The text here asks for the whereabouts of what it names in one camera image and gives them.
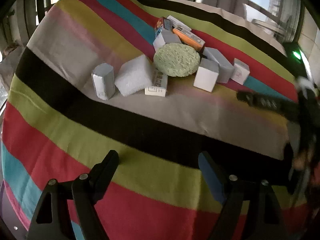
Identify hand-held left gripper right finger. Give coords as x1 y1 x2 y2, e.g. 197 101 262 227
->
198 151 288 240

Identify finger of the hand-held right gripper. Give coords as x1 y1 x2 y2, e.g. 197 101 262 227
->
236 91 300 115

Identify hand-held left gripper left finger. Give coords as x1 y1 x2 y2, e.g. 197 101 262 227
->
26 150 119 240

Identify white orange tissue packet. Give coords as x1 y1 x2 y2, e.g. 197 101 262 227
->
144 69 168 98

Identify striped colourful blanket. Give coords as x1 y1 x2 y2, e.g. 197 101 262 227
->
1 0 313 240

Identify small white box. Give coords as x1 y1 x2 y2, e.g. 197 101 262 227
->
231 58 251 85

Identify long grey box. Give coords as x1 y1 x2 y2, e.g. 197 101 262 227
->
202 47 236 84

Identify white cube box grey top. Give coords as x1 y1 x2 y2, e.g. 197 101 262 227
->
193 58 221 92

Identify grey upright box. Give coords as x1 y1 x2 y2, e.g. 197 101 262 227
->
91 63 116 101

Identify white foam sponge block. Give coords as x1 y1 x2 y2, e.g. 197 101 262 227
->
114 54 156 97

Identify green round sponge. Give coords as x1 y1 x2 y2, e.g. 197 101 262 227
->
153 43 201 78

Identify orange flat box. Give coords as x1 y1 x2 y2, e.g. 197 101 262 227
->
172 27 206 53

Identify white medicine box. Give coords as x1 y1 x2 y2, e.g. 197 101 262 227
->
166 15 192 33

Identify glass window with frame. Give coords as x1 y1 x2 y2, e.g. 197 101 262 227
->
0 0 65 63
195 0 304 44

